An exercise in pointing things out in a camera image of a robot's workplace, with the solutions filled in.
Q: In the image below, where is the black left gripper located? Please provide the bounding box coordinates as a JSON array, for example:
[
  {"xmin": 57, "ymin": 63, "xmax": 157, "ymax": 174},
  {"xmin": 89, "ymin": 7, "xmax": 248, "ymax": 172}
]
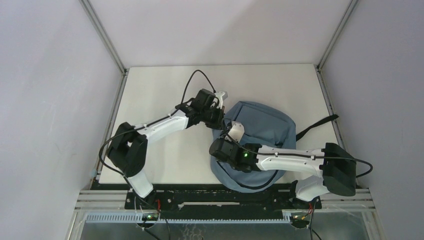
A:
[{"xmin": 200, "ymin": 103, "xmax": 226, "ymax": 130}]

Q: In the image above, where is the blue student backpack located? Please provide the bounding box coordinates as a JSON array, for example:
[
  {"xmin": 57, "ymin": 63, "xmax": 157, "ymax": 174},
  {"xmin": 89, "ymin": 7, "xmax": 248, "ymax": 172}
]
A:
[{"xmin": 210, "ymin": 101, "xmax": 339, "ymax": 193}]

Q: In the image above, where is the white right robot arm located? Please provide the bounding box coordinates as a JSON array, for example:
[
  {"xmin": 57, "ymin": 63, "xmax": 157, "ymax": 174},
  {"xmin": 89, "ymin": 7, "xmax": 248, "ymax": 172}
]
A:
[{"xmin": 209, "ymin": 121, "xmax": 373, "ymax": 208}]

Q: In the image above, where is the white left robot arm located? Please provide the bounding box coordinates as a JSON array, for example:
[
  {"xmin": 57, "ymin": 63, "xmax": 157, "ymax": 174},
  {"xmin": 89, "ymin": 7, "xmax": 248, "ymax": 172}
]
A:
[{"xmin": 99, "ymin": 89, "xmax": 228, "ymax": 209}]

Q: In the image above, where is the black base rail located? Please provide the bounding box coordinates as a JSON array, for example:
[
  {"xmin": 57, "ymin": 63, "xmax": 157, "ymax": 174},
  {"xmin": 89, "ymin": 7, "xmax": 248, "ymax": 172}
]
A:
[{"xmin": 125, "ymin": 183, "xmax": 322, "ymax": 216}]

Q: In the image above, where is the aluminium frame front rail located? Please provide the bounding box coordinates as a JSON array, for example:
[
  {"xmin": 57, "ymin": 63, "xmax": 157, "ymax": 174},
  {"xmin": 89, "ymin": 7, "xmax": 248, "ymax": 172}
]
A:
[{"xmin": 74, "ymin": 188, "xmax": 377, "ymax": 224}]

